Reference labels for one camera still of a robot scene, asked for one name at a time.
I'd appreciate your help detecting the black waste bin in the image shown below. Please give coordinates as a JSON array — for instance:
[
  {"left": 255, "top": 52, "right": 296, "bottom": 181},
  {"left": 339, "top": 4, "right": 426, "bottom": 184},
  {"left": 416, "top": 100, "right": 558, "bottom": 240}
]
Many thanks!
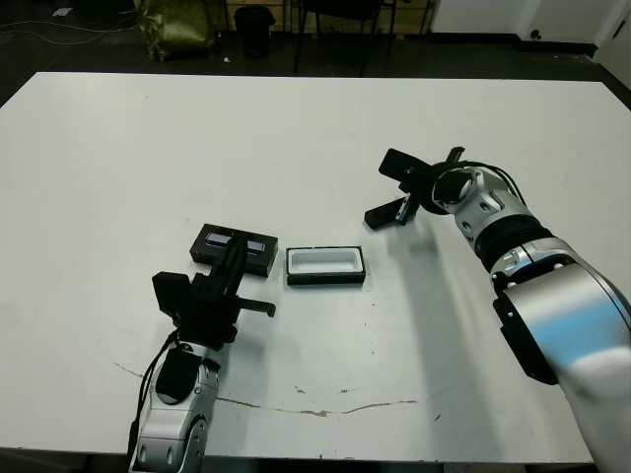
[{"left": 233, "top": 5, "right": 277, "bottom": 60}]

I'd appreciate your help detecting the black office chair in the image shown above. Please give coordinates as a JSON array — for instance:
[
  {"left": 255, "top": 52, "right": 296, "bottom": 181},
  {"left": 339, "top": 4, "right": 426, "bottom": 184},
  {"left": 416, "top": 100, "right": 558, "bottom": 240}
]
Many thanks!
[{"left": 293, "top": 0, "right": 396, "bottom": 78}]

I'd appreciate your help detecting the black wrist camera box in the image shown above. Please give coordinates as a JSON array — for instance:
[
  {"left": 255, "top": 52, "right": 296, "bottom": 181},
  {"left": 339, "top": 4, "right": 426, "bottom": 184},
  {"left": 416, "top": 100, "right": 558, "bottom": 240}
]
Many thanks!
[
  {"left": 379, "top": 147, "right": 431, "bottom": 184},
  {"left": 151, "top": 271, "right": 194, "bottom": 317}
]

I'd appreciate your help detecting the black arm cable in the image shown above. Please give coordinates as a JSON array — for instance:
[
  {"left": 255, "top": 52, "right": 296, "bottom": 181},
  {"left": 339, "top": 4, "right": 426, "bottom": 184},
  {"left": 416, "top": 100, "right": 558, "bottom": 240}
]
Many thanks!
[
  {"left": 456, "top": 159, "right": 527, "bottom": 209},
  {"left": 126, "top": 328, "right": 175, "bottom": 447}
]

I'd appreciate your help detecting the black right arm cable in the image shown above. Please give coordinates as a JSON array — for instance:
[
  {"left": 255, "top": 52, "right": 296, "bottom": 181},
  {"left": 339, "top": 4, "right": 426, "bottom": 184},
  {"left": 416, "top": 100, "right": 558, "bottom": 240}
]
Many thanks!
[{"left": 456, "top": 159, "right": 527, "bottom": 209}]

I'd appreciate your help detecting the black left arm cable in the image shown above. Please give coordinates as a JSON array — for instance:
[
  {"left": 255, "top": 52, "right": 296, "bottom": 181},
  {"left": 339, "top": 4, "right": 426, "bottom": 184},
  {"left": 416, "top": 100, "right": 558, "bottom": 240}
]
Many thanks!
[{"left": 126, "top": 328, "right": 175, "bottom": 447}]

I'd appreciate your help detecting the black box lid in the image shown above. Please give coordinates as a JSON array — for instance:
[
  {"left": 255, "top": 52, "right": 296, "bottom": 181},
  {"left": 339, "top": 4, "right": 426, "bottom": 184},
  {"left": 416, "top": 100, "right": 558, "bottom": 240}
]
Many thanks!
[{"left": 188, "top": 223, "right": 279, "bottom": 278}]

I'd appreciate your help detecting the yellow-green sack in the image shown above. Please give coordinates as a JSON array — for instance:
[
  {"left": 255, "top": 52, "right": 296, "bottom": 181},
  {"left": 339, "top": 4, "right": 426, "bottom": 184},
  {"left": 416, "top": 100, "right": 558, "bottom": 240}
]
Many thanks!
[{"left": 133, "top": 0, "right": 219, "bottom": 63}]

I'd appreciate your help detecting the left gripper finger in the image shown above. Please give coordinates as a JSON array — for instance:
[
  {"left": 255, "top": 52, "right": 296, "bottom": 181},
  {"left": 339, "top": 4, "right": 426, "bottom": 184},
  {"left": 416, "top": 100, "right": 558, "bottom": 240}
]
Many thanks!
[
  {"left": 211, "top": 240, "right": 239, "bottom": 290},
  {"left": 229, "top": 240, "right": 247, "bottom": 290}
]

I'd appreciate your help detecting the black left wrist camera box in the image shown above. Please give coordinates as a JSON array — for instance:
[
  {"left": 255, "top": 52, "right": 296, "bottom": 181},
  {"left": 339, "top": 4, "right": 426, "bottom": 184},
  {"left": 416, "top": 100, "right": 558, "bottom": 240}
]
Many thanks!
[{"left": 151, "top": 271, "right": 194, "bottom": 317}]

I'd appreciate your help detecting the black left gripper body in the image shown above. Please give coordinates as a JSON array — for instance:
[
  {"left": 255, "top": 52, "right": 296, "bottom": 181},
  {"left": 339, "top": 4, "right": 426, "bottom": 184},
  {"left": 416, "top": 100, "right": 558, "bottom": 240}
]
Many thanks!
[{"left": 175, "top": 268, "right": 277, "bottom": 352}]

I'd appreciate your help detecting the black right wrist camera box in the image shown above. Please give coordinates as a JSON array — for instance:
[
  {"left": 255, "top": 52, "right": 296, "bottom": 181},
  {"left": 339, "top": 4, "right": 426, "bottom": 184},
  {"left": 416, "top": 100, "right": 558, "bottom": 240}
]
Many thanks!
[{"left": 379, "top": 147, "right": 431, "bottom": 184}]

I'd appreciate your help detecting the thin white floor cable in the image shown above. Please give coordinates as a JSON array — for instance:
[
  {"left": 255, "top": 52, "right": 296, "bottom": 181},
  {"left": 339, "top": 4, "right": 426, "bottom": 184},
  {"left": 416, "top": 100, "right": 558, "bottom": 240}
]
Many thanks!
[{"left": 0, "top": 18, "right": 144, "bottom": 46}]

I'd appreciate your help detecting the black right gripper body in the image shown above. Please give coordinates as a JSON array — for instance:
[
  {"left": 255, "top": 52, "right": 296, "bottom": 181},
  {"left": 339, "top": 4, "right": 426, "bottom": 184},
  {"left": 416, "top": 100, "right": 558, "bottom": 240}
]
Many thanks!
[{"left": 396, "top": 146, "right": 467, "bottom": 226}]

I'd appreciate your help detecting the black box white insert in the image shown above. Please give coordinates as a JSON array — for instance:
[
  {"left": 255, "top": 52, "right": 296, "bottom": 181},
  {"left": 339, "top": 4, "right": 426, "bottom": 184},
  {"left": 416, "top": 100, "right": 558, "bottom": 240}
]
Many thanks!
[{"left": 285, "top": 243, "right": 368, "bottom": 289}]

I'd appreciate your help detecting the small black phone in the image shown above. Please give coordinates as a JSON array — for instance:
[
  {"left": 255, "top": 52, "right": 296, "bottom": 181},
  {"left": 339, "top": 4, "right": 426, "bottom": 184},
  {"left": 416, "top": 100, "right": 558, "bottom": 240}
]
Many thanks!
[{"left": 364, "top": 196, "right": 409, "bottom": 232}]

